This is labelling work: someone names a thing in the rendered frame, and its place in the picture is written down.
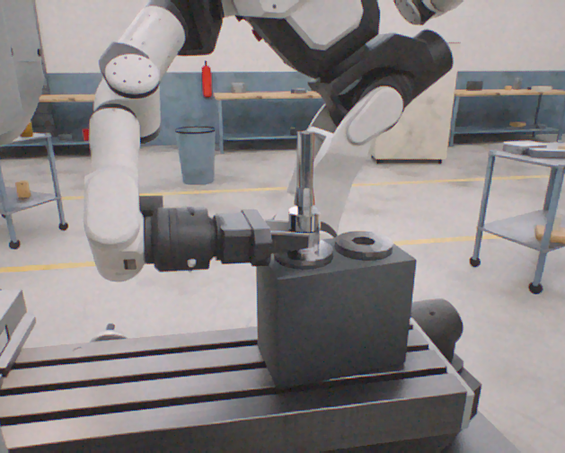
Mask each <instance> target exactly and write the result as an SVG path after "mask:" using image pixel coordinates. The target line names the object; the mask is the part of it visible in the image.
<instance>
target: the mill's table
mask: <svg viewBox="0 0 565 453"><path fill-rule="evenodd" d="M2 378H3V381H4V383H3V384H2V385H1V387H0V427H1V430H2V433H3V435H4V441H5V444H6V447H7V449H8V452H9V453H315V452H322V451H328V450H334V449H347V448H354V447H360V446H366V445H373V444H379V443H385V442H392V441H398V440H410V439H417V438H424V437H430V436H437V435H443V434H449V433H456V432H461V429H467V428H468V427H469V422H470V417H471V412H472V403H473V398H474V392H473V391H472V390H471V389H470V388H469V387H468V386H467V385H466V383H465V382H464V381H463V379H462V378H461V377H460V376H459V375H458V373H457V372H456V371H455V369H454V368H453V367H452V366H451V365H450V363H449V362H448V361H447V360H446V358H445V357H444V356H443V355H442V353H441V352H440V351H439V350H438V349H437V347H436V346H435V345H434V344H433V342H432V341H431V340H430V339H429V338H428V337H427V336H426V335H425V333H424V332H423V331H422V330H421V329H420V327H419V326H418V325H417V323H416V322H415V321H414V320H413V319H412V318H411V320H410V329H409V337H408V345H407V353H406V360H405V363H402V364H398V365H394V366H390V367H385V368H380V369H373V370H369V371H365V372H360V373H356V374H352V375H347V376H343V377H336V378H331V379H327V380H323V381H318V382H314V383H310V384H305V385H301V386H293V387H290V388H285V389H280V390H277V388H276V386H275V383H274V381H273V379H272V377H271V375H270V373H269V370H268V367H267V365H266V363H265V361H264V359H263V357H262V355H261V353H260V349H259V347H258V333H257V326H253V327H244V328H234V329H224V330H215V331H205V332H195V333H177V334H168V335H158V336H148V337H139V338H129V339H119V340H110V341H100V342H82V343H72V344H62V345H53V346H43V347H33V348H24V349H22V350H21V351H20V353H19V355H18V357H17V359H16V360H15V362H14V364H13V366H12V367H11V369H10V371H9V373H8V375H5V376H2Z"/></svg>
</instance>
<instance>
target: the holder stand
mask: <svg viewBox="0 0 565 453"><path fill-rule="evenodd" d="M416 265H417V260H416V259H415V258H414V257H413V256H411V255H410V254H408V253H406V252H405V251H404V250H402V249H401V248H400V247H399V246H397V245H396V244H394V243H393V241H392V240H391V239H390V238H389V237H387V236H385V235H382V234H379V233H375V232H368V231H349V232H346V233H342V234H340V235H337V236H336V237H335V238H327V239H320V250H319V251H318V252H317V253H313V254H296V253H292V252H284V253H274V254H272V255H271V260H270V264H269V266H258V267H256V292H257V333H258V347H259V349H260V353H261V355H262V357H263V359H264V361H265V363H266V365H267V367H268V370H269V373H270V375H271V377H272V379H273V381H274V383H275V386H276V388H277V390H280V389H285V388H290V387H293V386H301V385H305V384H310V383H314V382H318V381H323V380H327V379H331V378H339V377H343V376H347V375H352V374H356V373H360V372H365V371H369V370H373V369H380V368H385V367H390V366H394V365H398V364H402V363H405V360H406V353H407V345H408V337H409V329H410V320H411V305H412V298H413V290H414V281H415V273H416Z"/></svg>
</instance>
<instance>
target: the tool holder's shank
mask: <svg viewBox="0 0 565 453"><path fill-rule="evenodd" d="M313 160H314V132H312V131H300V132H297V144H296V194H295V199H294V205H295V206H296V210H297V211H298V212H302V213H307V212H311V211H312V210H313V206H314V205H315V198H314V191H313Z"/></svg>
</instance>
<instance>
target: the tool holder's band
mask: <svg viewBox="0 0 565 453"><path fill-rule="evenodd" d="M288 218H289V219H291V220H294V221H297V222H313V221H316V220H318V219H320V218H321V211H320V210H319V209H317V208H315V207H313V210H312V211H311V212H307V213H302V212H298V211H297V210H296V207H293V208H291V209H290V210H289V211H288Z"/></svg>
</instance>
